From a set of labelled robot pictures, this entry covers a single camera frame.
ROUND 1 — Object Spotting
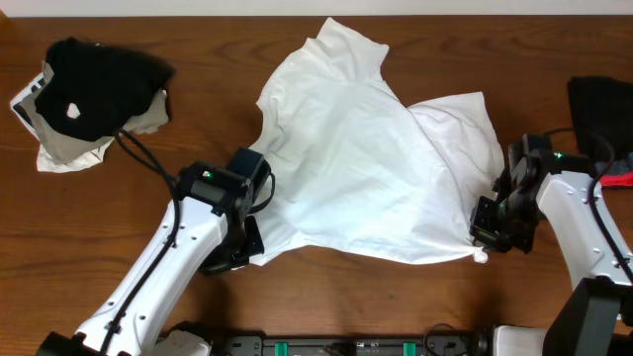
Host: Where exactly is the white Mr Robot t-shirt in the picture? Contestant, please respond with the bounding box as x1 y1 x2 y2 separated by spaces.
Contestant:
253 19 503 265

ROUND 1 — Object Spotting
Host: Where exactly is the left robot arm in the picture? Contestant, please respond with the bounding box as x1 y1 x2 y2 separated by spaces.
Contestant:
38 148 274 356

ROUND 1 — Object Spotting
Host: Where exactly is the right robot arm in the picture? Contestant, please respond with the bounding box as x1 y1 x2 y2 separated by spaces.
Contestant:
470 134 632 355

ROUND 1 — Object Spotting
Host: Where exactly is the black garment with red cuff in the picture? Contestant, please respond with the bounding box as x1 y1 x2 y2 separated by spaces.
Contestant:
568 76 632 188

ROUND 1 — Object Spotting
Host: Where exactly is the black folded garment on pile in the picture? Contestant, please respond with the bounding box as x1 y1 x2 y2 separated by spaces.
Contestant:
35 38 174 141

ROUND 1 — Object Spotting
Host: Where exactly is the beige folded garment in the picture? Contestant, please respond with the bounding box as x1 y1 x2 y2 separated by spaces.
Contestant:
20 62 169 164

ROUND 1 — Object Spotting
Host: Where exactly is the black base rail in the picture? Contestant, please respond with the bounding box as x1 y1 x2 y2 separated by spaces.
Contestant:
211 323 493 356

